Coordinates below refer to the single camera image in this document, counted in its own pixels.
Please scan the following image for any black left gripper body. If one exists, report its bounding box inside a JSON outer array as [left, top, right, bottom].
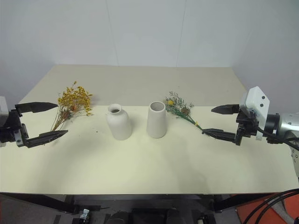
[[0, 109, 29, 148]]

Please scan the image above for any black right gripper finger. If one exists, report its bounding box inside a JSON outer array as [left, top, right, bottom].
[[211, 104, 240, 116], [201, 128, 237, 141]]

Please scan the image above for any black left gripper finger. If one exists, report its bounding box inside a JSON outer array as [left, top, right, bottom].
[[14, 101, 59, 117], [25, 129, 69, 149]]

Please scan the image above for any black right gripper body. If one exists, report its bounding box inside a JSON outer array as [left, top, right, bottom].
[[235, 107, 260, 146]]

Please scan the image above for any white tapered vase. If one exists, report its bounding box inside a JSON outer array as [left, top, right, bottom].
[[146, 100, 167, 139]]

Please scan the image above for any white bottle-shaped vase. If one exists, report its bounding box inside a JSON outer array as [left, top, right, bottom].
[[106, 103, 133, 141]]

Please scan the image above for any yellow dried flower bunch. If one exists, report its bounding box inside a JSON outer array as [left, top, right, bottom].
[[50, 81, 93, 132]]

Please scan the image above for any green dried flower bunch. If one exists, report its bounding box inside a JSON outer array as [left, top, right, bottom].
[[163, 91, 204, 132]]

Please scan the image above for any orange floor mat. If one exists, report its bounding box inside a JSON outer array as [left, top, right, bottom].
[[235, 190, 299, 224]]

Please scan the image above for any small silver metal clamp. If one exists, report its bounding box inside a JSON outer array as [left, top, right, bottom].
[[78, 208, 91, 220]]

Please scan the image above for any dark rounded shape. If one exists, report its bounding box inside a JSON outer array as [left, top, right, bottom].
[[108, 210, 132, 224]]

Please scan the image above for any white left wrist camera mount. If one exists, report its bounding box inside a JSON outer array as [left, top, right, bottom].
[[0, 96, 10, 122]]

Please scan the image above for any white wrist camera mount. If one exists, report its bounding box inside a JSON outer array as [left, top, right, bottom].
[[239, 86, 271, 122], [0, 96, 10, 122]]

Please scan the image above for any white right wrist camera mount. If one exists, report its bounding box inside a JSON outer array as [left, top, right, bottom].
[[239, 86, 271, 122]]

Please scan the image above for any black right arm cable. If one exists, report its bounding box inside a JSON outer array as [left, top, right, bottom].
[[256, 126, 299, 150]]

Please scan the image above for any black floor cable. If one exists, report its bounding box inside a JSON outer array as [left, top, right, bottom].
[[241, 188, 299, 224]]

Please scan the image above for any black table frame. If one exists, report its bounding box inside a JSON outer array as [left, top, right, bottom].
[[0, 191, 299, 214]]

